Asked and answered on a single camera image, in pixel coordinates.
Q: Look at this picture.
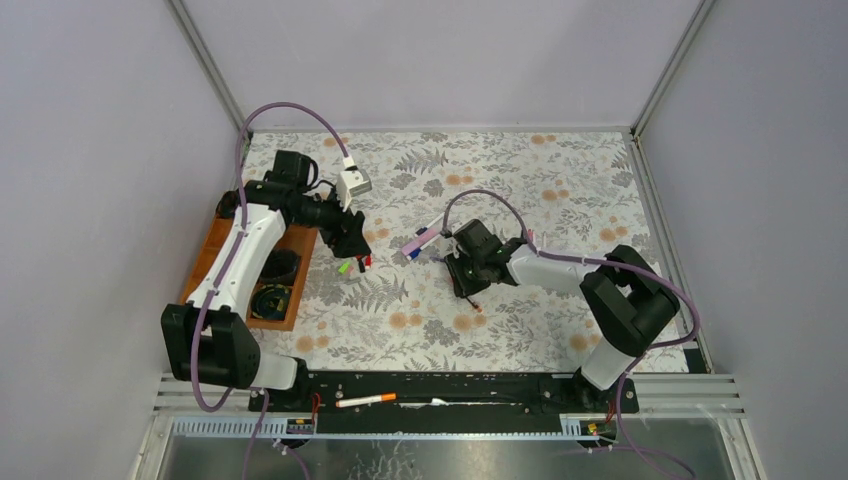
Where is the wooden compartment tray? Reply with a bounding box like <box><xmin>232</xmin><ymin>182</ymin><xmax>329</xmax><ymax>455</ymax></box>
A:
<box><xmin>180</xmin><ymin>205</ymin><xmax>318</xmax><ymax>331</ymax></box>

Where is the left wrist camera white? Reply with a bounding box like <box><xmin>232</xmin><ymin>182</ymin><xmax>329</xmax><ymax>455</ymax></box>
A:
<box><xmin>335</xmin><ymin>156</ymin><xmax>373</xmax><ymax>211</ymax></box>

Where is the orange red ink pen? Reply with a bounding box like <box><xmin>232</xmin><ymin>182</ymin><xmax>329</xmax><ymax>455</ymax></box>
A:
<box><xmin>466</xmin><ymin>298</ymin><xmax>482</xmax><ymax>312</ymax></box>

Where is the pink highlighter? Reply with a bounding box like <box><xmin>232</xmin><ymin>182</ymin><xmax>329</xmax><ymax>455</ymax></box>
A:
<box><xmin>400</xmin><ymin>226</ymin><xmax>441</xmax><ymax>260</ymax></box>

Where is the orange cap white marker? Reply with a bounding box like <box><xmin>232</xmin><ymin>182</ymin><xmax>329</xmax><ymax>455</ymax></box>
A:
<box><xmin>335</xmin><ymin>393</ymin><xmax>397</xmax><ymax>408</ymax></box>

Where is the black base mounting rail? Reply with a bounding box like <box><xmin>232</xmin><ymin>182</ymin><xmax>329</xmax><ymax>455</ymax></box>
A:
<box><xmin>267</xmin><ymin>370</ymin><xmax>640</xmax><ymax>435</ymax></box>

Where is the black tape roll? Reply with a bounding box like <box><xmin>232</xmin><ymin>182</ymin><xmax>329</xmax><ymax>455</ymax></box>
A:
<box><xmin>259</xmin><ymin>248</ymin><xmax>301</xmax><ymax>286</ymax></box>

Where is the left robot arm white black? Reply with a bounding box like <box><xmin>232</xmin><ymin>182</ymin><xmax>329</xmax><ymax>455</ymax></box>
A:
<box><xmin>161</xmin><ymin>151</ymin><xmax>372</xmax><ymax>411</ymax></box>

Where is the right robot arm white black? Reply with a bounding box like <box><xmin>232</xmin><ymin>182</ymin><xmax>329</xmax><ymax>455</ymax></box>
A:
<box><xmin>444</xmin><ymin>220</ymin><xmax>681</xmax><ymax>412</ymax></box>

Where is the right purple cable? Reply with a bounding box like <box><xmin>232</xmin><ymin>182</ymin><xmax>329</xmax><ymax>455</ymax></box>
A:
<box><xmin>441</xmin><ymin>189</ymin><xmax>702</xmax><ymax>480</ymax></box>

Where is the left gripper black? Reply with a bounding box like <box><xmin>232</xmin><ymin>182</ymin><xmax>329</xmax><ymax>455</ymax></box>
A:
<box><xmin>289</xmin><ymin>187</ymin><xmax>371</xmax><ymax>258</ymax></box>

